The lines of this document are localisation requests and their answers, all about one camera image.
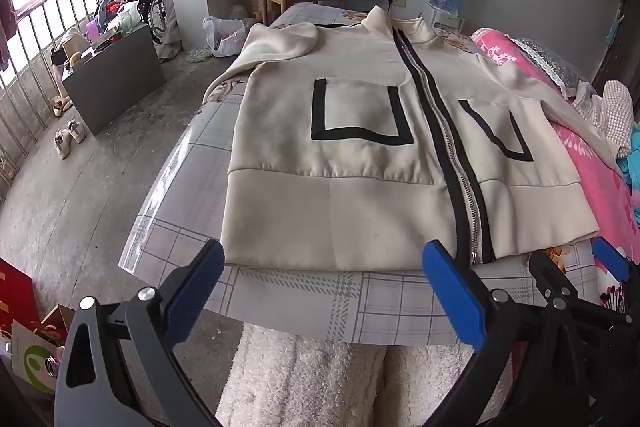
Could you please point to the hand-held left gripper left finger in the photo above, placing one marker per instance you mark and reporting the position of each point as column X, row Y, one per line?
column 195, row 292

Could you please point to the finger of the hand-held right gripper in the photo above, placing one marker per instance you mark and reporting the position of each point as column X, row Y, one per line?
column 607, row 257
column 546, row 274

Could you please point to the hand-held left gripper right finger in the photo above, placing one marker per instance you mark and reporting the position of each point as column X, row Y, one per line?
column 455, row 302

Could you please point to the cream zip jacket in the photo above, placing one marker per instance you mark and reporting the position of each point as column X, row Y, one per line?
column 350, row 157

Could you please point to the blue cloth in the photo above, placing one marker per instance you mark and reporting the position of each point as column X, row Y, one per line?
column 631, row 187

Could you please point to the pink floral blanket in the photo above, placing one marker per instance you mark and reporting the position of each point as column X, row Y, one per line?
column 590, row 157

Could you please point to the white fluffy robe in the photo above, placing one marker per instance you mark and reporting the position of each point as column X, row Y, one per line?
column 300, row 382

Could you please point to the checkered cloth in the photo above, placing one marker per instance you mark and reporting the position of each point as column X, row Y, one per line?
column 610, row 112

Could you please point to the white and green paper bag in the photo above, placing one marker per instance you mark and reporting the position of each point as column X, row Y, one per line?
column 32, row 357

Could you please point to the red box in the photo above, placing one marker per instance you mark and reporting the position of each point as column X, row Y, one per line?
column 15, row 297

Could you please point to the beige shoe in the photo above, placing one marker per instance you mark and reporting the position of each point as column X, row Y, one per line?
column 76, row 131
column 63, row 144

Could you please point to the lace trimmed pillow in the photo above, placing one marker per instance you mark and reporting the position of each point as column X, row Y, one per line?
column 550, row 62

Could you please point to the grey cabinet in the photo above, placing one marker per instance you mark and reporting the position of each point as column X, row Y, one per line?
column 120, row 82

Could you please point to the white plastic bag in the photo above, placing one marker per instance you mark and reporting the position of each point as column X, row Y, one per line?
column 225, row 37

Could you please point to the white water dispenser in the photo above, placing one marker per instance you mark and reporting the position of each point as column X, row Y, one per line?
column 445, row 22

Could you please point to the wheelchair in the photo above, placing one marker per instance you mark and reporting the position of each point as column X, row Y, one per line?
column 155, row 17

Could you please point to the metal window railing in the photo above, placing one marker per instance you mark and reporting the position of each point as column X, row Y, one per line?
column 30, row 57

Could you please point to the dark hanging garment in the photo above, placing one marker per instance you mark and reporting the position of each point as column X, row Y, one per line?
column 7, row 27

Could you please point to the wall socket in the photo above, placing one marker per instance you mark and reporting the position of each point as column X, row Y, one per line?
column 396, row 1

